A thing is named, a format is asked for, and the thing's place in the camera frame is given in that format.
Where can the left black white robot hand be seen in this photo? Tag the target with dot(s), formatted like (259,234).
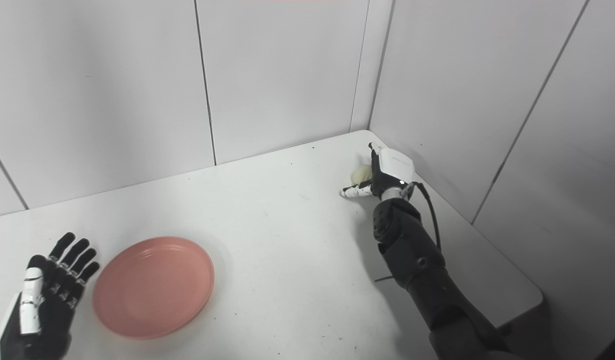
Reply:
(52,310)

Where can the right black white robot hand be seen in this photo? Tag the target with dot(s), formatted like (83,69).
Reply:
(390,172)

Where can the pink round plate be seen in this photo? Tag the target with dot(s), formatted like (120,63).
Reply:
(152,287)

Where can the cream steamed bun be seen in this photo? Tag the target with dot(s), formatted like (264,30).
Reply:
(360,174)

